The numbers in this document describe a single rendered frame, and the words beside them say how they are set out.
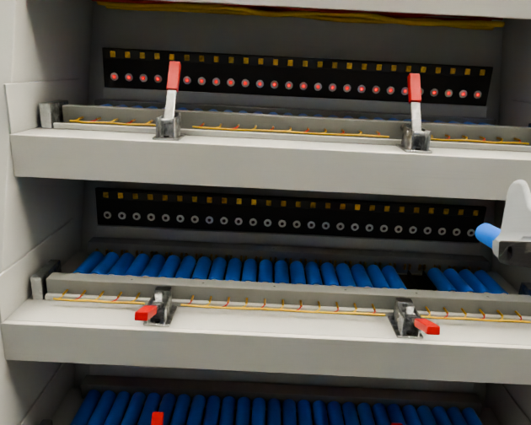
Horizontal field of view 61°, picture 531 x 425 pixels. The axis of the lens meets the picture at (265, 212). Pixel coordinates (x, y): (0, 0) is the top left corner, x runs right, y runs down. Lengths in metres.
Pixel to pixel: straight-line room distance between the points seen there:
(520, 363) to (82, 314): 0.47
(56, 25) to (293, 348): 0.48
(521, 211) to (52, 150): 0.43
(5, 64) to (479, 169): 0.50
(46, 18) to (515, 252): 0.54
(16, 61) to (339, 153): 0.35
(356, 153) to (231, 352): 0.25
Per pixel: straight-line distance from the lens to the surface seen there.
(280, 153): 0.47
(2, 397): 0.59
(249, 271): 0.57
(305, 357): 0.50
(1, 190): 0.54
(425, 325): 0.45
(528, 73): 0.71
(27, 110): 0.57
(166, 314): 0.50
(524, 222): 0.36
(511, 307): 0.60
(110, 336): 0.51
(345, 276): 0.58
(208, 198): 0.63
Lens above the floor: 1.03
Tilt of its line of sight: level
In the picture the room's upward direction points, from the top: 3 degrees clockwise
